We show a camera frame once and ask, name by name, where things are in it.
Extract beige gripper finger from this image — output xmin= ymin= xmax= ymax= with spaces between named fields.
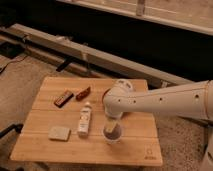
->
xmin=105 ymin=122 xmax=117 ymax=133

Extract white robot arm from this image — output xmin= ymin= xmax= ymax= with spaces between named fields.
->
xmin=103 ymin=79 xmax=213 ymax=133

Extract orange ceramic bowl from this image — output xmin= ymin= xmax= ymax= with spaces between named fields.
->
xmin=102 ymin=89 xmax=110 ymax=101

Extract white plastic bottle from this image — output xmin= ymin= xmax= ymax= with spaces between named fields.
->
xmin=77 ymin=102 xmax=92 ymax=137

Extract wooden table board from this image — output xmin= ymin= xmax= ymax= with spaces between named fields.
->
xmin=11 ymin=77 xmax=163 ymax=166

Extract dark chocolate bar wrapper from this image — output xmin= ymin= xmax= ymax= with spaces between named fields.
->
xmin=54 ymin=90 xmax=74 ymax=108

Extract beige sponge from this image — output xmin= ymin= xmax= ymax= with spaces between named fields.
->
xmin=48 ymin=126 xmax=70 ymax=141

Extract black table leg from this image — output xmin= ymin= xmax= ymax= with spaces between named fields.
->
xmin=0 ymin=124 xmax=23 ymax=138

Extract black cable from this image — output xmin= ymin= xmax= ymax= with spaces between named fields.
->
xmin=0 ymin=54 xmax=29 ymax=75

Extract grey metal rail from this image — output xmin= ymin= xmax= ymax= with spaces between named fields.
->
xmin=0 ymin=24 xmax=188 ymax=85

